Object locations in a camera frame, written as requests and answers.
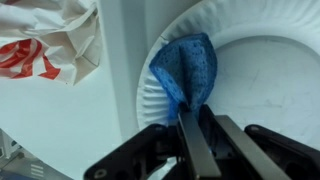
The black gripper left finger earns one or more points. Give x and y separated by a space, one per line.
196 150

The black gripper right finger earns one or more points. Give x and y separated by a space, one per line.
253 150

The blue sponge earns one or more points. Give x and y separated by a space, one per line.
190 66

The white paper plate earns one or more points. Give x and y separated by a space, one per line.
266 83

